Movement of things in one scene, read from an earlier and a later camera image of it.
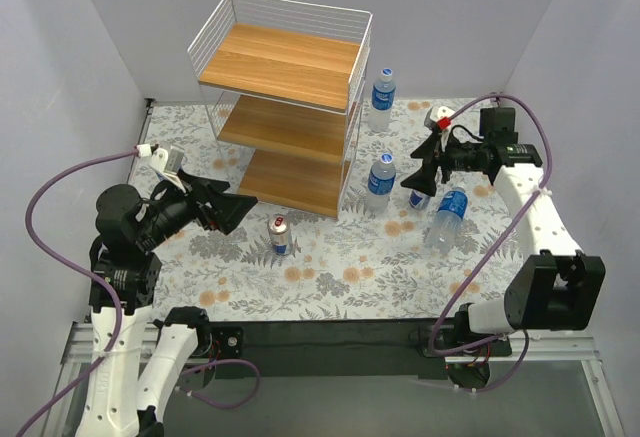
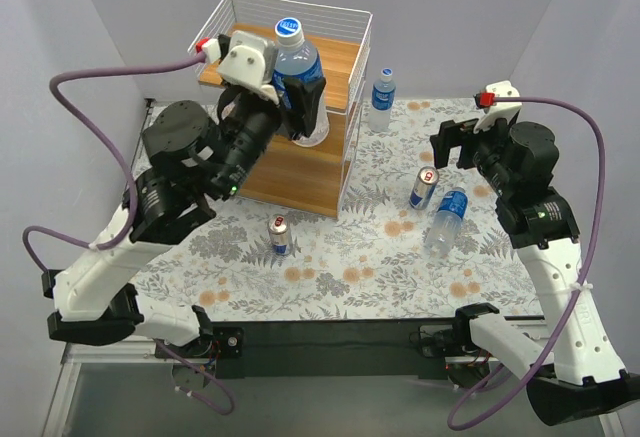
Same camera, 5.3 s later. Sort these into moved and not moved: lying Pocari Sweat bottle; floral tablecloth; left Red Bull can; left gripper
Moved: left gripper
Not moved: lying Pocari Sweat bottle; left Red Bull can; floral tablecloth
